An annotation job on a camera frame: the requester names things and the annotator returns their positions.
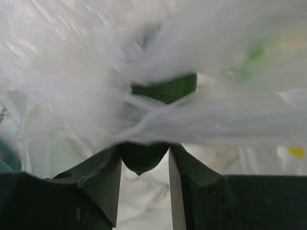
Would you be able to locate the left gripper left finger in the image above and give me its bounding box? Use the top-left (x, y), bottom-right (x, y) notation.
top-left (0, 146), bottom-right (121, 230)

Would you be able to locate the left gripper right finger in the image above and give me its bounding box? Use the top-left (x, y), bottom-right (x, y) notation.
top-left (169, 146), bottom-right (307, 230)

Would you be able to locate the blue transparent tray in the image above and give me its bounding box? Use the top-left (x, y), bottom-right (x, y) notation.
top-left (0, 140), bottom-right (22, 172)

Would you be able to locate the clear plastic bag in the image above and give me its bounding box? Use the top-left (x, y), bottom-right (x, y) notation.
top-left (0, 0), bottom-right (307, 179)

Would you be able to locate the dark green fake avocado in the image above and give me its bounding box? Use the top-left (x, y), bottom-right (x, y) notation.
top-left (119, 73), bottom-right (198, 177)

